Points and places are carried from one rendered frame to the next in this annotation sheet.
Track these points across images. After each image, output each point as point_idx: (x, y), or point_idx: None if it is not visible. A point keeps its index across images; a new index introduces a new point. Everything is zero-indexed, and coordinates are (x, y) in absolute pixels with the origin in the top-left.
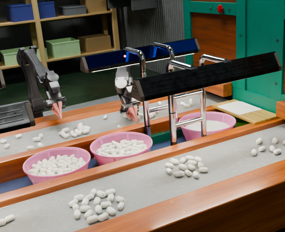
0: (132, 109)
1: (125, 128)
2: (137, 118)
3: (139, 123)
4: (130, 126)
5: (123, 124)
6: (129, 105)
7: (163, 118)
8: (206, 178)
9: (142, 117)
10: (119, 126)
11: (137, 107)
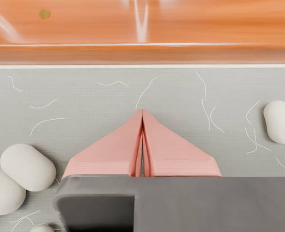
0: (165, 148)
1: (270, 16)
2: (135, 113)
3: (163, 36)
4: (233, 18)
5: (224, 173)
6: (215, 211)
7: None
8: None
9: (47, 225)
10: None
11: (71, 158)
